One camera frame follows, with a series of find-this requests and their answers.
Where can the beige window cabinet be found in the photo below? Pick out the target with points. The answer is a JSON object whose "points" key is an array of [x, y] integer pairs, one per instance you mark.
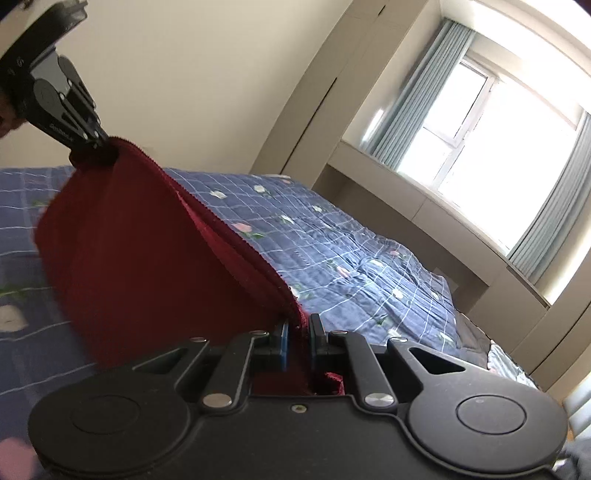
{"points": [[406, 198]]}

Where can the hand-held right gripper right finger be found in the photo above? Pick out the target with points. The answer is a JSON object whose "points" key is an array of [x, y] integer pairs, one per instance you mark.
{"points": [[317, 344]]}

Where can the window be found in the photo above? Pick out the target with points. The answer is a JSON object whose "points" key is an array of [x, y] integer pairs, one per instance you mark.
{"points": [[485, 138]]}

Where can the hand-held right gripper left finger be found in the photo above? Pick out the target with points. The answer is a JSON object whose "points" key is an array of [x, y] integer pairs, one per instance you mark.
{"points": [[280, 346]]}

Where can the grey bed sheet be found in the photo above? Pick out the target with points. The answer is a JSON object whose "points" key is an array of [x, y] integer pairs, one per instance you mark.
{"points": [[473, 341]]}

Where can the light blue curtain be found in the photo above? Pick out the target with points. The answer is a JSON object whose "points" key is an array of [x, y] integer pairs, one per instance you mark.
{"points": [[558, 217], [415, 101]]}

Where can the pink mat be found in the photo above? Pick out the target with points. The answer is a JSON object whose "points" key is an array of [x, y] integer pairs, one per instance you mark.
{"points": [[14, 459]]}

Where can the grey padded headboard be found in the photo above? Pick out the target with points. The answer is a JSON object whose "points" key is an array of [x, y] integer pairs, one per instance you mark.
{"points": [[579, 406]]}

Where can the dark red long-sleeve shirt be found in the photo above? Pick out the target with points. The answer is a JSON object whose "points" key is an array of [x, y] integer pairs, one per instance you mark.
{"points": [[138, 277]]}

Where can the beige wardrobe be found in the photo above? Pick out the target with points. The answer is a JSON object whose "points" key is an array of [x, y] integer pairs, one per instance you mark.
{"points": [[314, 92], [540, 332]]}

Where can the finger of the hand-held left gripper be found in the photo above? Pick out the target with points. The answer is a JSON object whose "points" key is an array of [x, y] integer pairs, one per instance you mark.
{"points": [[81, 97], [55, 110]]}

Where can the blue checked floral quilt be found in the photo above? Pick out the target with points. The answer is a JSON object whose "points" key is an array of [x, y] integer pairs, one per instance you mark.
{"points": [[346, 258]]}

